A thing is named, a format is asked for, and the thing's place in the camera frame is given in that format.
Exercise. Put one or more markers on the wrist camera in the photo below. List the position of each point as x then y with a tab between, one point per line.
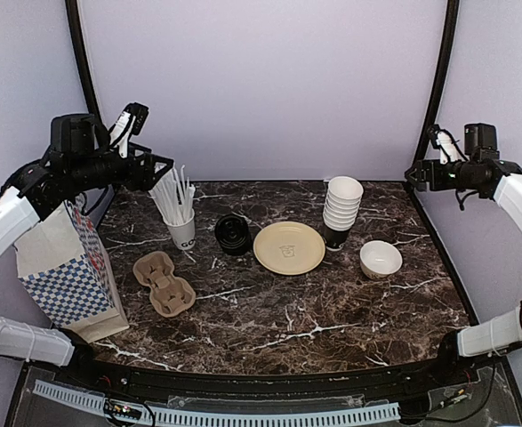
443	141
129	123

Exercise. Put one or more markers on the white cup holding straws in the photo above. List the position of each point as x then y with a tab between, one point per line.
184	236

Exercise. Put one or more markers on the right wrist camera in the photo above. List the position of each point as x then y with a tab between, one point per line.
443	141

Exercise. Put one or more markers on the left black frame post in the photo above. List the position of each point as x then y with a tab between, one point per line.
81	57

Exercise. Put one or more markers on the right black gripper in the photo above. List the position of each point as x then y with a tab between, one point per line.
422	167

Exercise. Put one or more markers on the white ceramic bowl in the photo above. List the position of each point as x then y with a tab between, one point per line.
379	259

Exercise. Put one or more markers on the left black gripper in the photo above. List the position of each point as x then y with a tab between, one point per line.
143	181

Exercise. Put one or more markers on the stack of paper cups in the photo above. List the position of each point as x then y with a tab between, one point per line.
342	201

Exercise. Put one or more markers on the cardboard cup carrier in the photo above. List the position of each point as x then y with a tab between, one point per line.
170	295

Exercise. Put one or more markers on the stack of black lids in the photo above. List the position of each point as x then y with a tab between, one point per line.
233	235

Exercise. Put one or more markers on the wrapped white straws bundle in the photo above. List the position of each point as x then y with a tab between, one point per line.
173	196

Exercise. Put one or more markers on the cream round plate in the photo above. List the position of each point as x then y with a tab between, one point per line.
289	248

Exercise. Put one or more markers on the right black frame post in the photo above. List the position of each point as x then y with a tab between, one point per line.
439	79

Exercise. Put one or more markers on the white cable duct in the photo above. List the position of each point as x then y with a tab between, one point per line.
185	411

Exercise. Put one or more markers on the blue checkered paper bag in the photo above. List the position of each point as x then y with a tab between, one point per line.
66	270

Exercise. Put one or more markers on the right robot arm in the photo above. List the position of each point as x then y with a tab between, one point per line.
478	169

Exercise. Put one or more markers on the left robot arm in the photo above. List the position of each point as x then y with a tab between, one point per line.
80	157

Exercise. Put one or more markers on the black frame post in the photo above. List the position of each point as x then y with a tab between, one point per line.
439	79
81	57

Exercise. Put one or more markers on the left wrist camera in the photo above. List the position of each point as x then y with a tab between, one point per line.
129	123

